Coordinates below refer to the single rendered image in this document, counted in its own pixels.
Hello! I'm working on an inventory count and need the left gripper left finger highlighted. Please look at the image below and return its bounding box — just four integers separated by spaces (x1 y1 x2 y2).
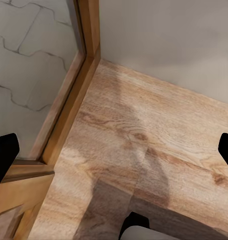
0 133 20 183

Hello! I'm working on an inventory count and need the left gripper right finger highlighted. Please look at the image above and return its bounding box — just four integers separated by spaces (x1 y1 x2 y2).
218 133 228 164

